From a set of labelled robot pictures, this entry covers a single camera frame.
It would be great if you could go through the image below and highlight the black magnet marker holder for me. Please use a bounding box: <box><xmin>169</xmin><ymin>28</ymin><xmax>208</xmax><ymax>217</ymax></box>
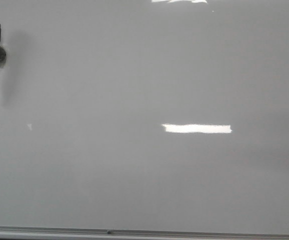
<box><xmin>0</xmin><ymin>45</ymin><xmax>7</xmax><ymax>68</ymax></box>

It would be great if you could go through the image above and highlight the white whiteboard with aluminium frame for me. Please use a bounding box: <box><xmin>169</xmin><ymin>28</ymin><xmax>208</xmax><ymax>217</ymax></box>
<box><xmin>0</xmin><ymin>0</ymin><xmax>289</xmax><ymax>240</ymax></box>

